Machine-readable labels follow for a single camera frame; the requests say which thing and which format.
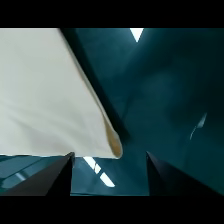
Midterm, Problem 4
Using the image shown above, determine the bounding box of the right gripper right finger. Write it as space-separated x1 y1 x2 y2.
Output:
145 151 223 197

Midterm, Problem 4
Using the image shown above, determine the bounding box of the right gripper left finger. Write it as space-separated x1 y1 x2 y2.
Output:
0 151 76 197

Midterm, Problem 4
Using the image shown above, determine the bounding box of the white garment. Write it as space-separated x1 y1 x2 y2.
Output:
0 27 124 160

